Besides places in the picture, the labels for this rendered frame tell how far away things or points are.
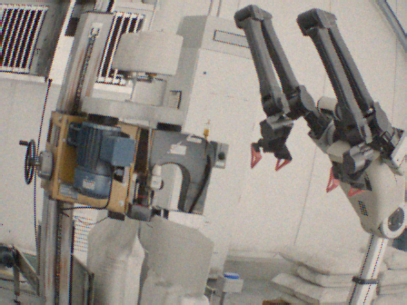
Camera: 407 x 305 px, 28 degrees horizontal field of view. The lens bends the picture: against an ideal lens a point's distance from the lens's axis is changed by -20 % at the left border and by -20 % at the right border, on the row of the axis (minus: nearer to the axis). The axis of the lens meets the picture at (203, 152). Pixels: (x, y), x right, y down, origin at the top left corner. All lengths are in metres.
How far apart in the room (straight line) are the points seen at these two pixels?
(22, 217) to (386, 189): 3.68
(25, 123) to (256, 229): 2.96
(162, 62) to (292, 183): 5.21
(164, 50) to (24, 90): 2.93
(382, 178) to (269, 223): 5.40
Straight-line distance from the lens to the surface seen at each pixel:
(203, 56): 7.21
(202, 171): 3.52
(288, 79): 3.27
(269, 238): 8.34
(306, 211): 8.47
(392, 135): 2.78
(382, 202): 3.01
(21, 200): 6.14
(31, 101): 6.07
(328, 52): 2.66
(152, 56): 3.21
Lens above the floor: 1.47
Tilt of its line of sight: 3 degrees down
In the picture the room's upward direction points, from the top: 11 degrees clockwise
